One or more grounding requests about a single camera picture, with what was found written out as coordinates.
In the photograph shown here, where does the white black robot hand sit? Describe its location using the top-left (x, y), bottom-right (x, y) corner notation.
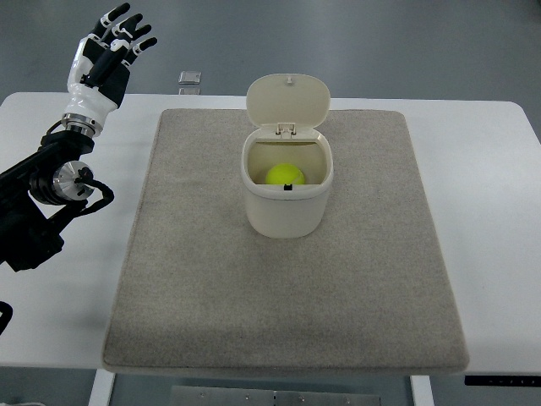
top-left (62, 3), bottom-right (157, 134)

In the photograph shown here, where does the yellow tennis ball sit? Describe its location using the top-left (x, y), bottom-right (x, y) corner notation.
top-left (265, 162), bottom-right (305, 185)

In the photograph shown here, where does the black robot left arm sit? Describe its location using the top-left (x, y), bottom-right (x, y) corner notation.
top-left (1, 113), bottom-right (114, 272)

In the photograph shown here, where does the silver floor socket plate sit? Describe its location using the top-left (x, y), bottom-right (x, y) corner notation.
top-left (178, 71), bottom-right (202, 85)

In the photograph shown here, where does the beige lidded plastic bin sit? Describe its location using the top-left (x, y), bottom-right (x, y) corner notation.
top-left (241, 74), bottom-right (334, 239)

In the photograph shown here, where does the grey felt table mat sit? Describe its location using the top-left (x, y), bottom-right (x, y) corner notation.
top-left (102, 109), bottom-right (469, 375)

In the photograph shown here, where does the white left table leg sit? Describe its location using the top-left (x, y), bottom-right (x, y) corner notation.
top-left (88, 369), bottom-right (116, 406)

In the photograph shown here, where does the white table leg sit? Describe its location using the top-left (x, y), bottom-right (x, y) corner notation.
top-left (88, 369), bottom-right (116, 406)
top-left (410, 376), bottom-right (434, 406)

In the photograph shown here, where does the white right table leg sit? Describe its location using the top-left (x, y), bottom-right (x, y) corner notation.
top-left (410, 376), bottom-right (434, 406)

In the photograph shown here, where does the black table control panel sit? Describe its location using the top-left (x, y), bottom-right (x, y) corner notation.
top-left (464, 375), bottom-right (541, 387)

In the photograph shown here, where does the grey metal base plate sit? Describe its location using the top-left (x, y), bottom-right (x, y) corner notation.
top-left (169, 386), bottom-right (381, 406)

